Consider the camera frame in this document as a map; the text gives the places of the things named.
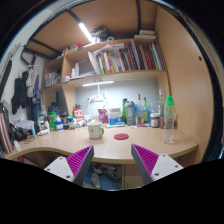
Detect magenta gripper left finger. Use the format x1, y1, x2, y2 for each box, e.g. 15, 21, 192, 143
44, 144, 95, 187

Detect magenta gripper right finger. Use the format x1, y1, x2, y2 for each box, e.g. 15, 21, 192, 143
130, 143, 184, 186

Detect shoes under desk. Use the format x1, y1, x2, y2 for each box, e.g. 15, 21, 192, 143
83, 163, 122, 190

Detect red round coaster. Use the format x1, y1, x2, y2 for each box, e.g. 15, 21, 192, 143
114, 133, 129, 140

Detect white and green mug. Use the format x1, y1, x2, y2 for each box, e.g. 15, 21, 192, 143
88, 122, 104, 139

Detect brown jar white lid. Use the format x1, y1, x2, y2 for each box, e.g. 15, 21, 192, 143
150, 113, 160, 128

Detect white bottle blue label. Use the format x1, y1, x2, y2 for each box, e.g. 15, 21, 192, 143
56, 116, 63, 131

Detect green glass bottle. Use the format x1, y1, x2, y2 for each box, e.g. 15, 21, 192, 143
143, 97, 148, 123

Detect red and white box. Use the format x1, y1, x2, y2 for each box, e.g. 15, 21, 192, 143
73, 108, 83, 122

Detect clear bottle green cap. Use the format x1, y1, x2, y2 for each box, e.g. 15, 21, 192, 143
163, 96, 176, 144

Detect grey shaker bottle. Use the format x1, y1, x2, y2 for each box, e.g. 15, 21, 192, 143
125, 101, 135, 126

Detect clear bottle yellow cap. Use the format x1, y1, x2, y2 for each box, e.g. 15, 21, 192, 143
135, 94, 142, 125

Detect blue tissue box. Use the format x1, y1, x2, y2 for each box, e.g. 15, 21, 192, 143
108, 108, 122, 125

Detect green packet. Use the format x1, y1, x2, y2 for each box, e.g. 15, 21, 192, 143
48, 112, 57, 131

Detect dark green bottle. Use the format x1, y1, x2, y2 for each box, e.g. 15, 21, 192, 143
122, 98, 127, 124

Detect white desk lamp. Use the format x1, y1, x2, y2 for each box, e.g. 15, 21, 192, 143
84, 85, 107, 116

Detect black bag on desk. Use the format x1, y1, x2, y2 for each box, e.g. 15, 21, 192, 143
9, 123, 29, 141

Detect under-shelf light strip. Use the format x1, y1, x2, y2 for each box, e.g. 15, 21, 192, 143
82, 81, 114, 87

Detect hanging dark clothes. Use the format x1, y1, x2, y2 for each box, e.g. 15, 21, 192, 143
11, 71, 28, 115

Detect white bottle on shelf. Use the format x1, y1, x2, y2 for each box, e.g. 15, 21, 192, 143
75, 63, 80, 77

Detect wooden shelf unit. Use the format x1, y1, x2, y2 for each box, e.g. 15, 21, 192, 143
43, 38, 170, 114

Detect row of books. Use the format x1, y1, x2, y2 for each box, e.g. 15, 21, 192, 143
88, 39, 165, 74

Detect ceiling tube light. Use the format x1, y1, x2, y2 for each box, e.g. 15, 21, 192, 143
79, 22, 94, 43

